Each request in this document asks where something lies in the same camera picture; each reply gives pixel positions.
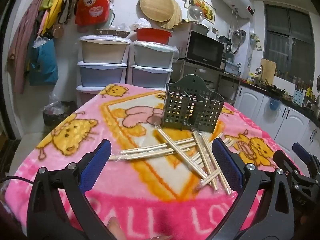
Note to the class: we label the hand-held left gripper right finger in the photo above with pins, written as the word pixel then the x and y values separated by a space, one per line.
pixel 226 165

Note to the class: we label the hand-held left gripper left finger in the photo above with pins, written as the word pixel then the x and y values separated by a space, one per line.
pixel 96 165

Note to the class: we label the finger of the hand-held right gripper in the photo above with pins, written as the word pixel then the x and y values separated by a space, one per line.
pixel 283 160
pixel 301 152

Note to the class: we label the set of wooden chopsticks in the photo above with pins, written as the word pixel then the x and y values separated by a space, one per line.
pixel 150 151

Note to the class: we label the green perforated utensil holder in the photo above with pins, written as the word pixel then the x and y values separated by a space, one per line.
pixel 192 110

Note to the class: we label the person's left hand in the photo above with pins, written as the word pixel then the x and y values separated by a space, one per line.
pixel 115 230

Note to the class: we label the pink printed blanket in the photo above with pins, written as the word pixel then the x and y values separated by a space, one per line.
pixel 125 192

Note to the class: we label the black kitchen countertop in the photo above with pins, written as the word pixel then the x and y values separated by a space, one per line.
pixel 290 101

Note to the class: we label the blue hanging cup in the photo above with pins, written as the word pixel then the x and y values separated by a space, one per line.
pixel 275 104

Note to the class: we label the blue knife holder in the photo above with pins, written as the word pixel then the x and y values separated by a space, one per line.
pixel 298 97

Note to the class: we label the black trash bin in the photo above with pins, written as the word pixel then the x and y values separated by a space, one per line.
pixel 58 115

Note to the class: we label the white kitchen cabinets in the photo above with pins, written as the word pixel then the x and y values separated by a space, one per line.
pixel 252 105

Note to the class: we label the metal shelf rack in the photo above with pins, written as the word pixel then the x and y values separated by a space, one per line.
pixel 225 77

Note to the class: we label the wooden cutting board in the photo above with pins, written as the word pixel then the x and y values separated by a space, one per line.
pixel 268 71

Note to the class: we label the metal faucet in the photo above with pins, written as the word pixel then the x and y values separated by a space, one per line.
pixel 260 70

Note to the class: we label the blue dish container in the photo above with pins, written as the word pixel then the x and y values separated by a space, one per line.
pixel 232 68

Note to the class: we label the white plastic drawer tower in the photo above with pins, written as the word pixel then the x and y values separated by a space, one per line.
pixel 102 52
pixel 152 57

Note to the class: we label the dark window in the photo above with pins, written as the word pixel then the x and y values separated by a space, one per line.
pixel 287 40

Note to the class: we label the blue bag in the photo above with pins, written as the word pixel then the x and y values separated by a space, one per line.
pixel 43 62

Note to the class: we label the black microwave oven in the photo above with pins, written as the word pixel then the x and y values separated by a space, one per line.
pixel 202 48

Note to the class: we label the hanging metal colander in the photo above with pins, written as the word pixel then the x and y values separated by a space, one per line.
pixel 239 36

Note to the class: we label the brown wicker basket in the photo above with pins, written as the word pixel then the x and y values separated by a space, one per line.
pixel 111 32

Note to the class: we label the red plastic basin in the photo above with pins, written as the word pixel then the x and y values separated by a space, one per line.
pixel 152 36

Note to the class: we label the pink hanging garment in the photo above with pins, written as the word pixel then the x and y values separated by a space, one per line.
pixel 21 45

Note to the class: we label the glass pot lid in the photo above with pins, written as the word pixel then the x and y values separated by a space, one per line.
pixel 195 12

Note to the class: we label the round wooden board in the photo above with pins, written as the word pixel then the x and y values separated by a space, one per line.
pixel 176 17

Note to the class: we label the yellow hanging cloths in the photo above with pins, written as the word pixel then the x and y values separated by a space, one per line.
pixel 53 10

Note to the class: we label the red printed bag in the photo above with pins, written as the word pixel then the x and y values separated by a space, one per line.
pixel 93 2

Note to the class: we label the round bamboo tray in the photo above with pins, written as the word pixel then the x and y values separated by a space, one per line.
pixel 156 6

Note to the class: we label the food wall poster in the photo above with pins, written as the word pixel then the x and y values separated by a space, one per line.
pixel 208 10

